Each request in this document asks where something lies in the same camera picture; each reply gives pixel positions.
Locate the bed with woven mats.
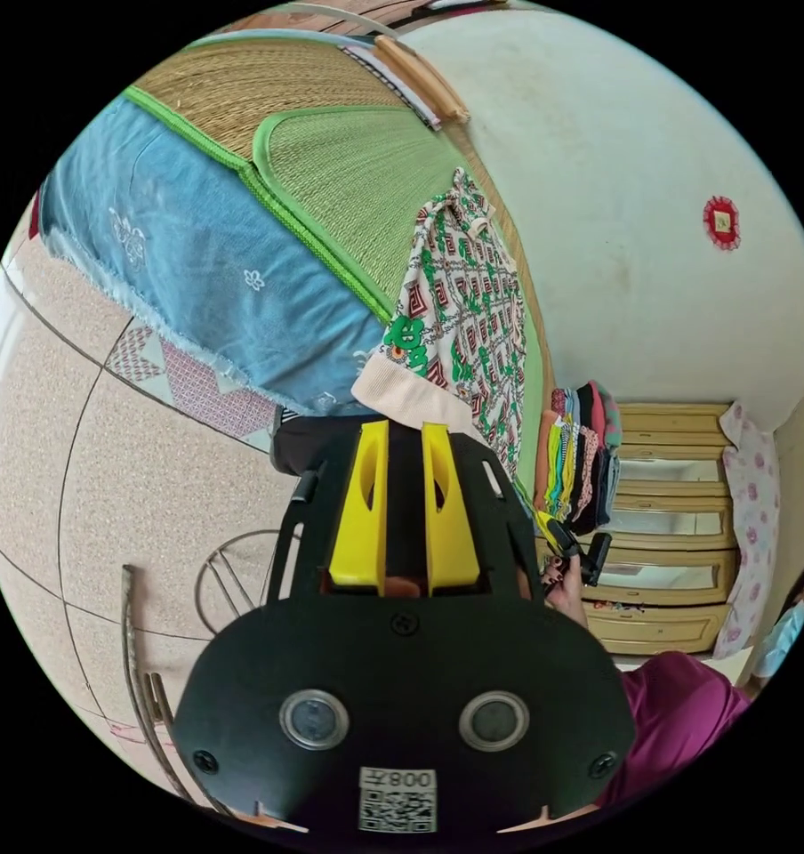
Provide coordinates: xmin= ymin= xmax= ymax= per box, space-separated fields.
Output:
xmin=30 ymin=28 xmax=558 ymax=483

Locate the floral sweater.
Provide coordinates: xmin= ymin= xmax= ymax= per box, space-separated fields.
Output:
xmin=350 ymin=166 xmax=531 ymax=483

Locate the pile of clothes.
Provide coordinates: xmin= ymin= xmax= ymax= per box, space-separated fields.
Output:
xmin=532 ymin=379 xmax=624 ymax=537

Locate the person's body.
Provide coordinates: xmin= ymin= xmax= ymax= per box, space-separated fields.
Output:
xmin=591 ymin=557 xmax=804 ymax=810

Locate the round metal wire stand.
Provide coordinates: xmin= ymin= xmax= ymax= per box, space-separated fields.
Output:
xmin=193 ymin=528 xmax=304 ymax=636

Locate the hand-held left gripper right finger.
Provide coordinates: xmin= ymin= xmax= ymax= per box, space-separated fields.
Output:
xmin=421 ymin=421 xmax=481 ymax=598

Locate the red round wall ornament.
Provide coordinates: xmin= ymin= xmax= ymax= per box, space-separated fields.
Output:
xmin=701 ymin=194 xmax=743 ymax=254

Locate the yellow wooden cupboard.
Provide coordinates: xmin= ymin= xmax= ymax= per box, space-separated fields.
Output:
xmin=539 ymin=399 xmax=741 ymax=657

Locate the rusty metal frame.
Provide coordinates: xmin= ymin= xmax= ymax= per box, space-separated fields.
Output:
xmin=121 ymin=563 xmax=243 ymax=817

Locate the person's right hand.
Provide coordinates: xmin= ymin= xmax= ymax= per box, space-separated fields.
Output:
xmin=540 ymin=554 xmax=591 ymax=631

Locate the white curtain with pink flowers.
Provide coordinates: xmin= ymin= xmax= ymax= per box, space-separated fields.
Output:
xmin=711 ymin=399 xmax=782 ymax=662

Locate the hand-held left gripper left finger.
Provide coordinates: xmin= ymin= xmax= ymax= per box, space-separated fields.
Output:
xmin=328 ymin=420 xmax=390 ymax=596

